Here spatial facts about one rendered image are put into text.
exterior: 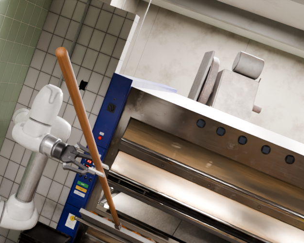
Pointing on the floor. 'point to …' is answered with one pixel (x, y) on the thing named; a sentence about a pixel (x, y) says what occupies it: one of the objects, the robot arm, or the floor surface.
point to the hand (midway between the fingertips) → (98, 168)
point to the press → (228, 85)
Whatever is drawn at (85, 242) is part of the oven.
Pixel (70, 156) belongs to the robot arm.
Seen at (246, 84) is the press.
